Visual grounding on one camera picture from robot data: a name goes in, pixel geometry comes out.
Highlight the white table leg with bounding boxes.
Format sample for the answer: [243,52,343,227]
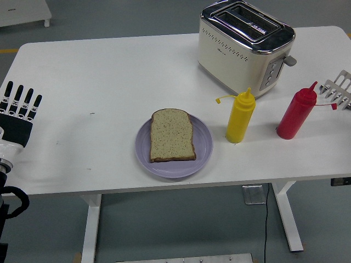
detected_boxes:
[79,193,103,263]
[271,181,304,252]

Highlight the red squeeze bottle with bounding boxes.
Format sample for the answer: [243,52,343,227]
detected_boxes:
[276,81,338,140]

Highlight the bread slice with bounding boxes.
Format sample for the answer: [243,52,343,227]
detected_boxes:
[149,108,197,163]

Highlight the cream and chrome toaster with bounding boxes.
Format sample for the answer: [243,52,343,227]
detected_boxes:
[197,1,298,100]

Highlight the black floor cable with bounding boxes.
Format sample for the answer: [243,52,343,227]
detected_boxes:
[262,182,271,263]

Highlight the small metal floor plate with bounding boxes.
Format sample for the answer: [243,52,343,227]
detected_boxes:
[241,185,267,205]

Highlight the black table control panel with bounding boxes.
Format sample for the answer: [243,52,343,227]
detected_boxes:
[330,177,351,187]

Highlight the wide metal base plate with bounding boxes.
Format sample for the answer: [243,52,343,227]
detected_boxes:
[115,252,254,263]

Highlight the white background furniture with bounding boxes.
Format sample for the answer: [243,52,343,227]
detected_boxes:
[0,0,53,28]

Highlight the yellow squeeze bottle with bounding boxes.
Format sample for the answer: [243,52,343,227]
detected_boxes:
[215,87,257,144]

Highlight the metal toast rack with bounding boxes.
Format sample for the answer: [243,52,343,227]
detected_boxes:
[319,70,351,111]

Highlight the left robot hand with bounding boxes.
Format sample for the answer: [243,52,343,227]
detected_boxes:
[0,81,43,164]

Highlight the purple plate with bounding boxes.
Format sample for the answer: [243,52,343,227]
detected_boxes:
[135,113,214,179]

